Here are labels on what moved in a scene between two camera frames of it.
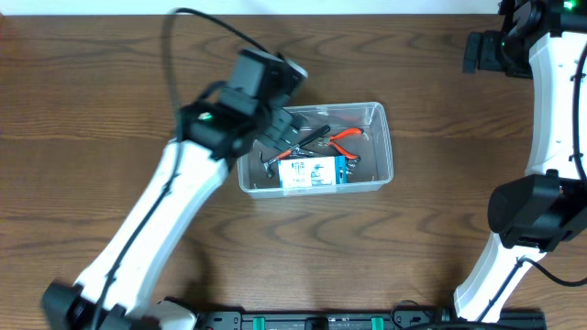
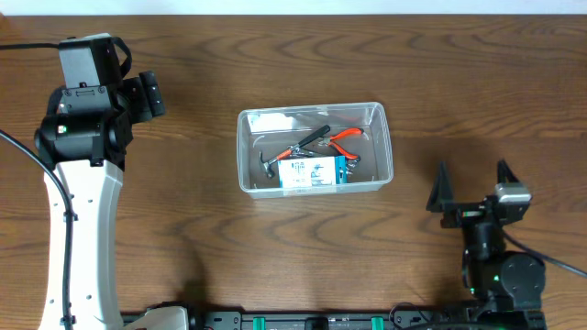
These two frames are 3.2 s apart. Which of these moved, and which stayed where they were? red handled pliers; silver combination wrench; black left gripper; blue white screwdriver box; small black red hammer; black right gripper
Moved: black right gripper; black left gripper
Stayed: silver combination wrench; blue white screwdriver box; small black red hammer; red handled pliers
